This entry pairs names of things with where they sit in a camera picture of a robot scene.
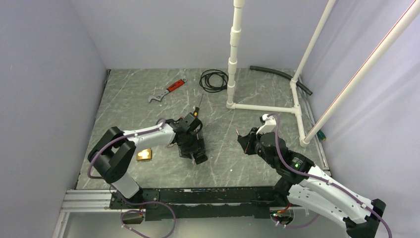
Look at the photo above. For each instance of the yellow black screwdriver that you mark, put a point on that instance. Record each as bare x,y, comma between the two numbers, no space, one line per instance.
197,107

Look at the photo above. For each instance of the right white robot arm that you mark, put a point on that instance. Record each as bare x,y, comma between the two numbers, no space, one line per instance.
305,184

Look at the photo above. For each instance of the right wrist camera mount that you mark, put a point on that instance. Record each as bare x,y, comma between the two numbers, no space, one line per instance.
268,122

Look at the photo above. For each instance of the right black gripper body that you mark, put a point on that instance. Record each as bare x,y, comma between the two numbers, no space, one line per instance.
253,146

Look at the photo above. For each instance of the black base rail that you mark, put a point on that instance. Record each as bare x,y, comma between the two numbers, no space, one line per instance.
215,202

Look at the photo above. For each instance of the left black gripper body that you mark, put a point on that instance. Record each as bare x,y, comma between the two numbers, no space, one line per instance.
191,144

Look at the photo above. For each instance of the green orange screwdriver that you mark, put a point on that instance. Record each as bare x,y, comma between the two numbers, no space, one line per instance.
321,136

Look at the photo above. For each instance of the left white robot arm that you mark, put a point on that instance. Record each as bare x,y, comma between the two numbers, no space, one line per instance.
112,154

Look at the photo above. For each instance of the brass padlock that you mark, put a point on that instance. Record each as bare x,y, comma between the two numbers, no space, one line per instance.
144,155

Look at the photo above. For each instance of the red handled adjustable wrench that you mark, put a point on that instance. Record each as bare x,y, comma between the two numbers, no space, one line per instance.
169,89

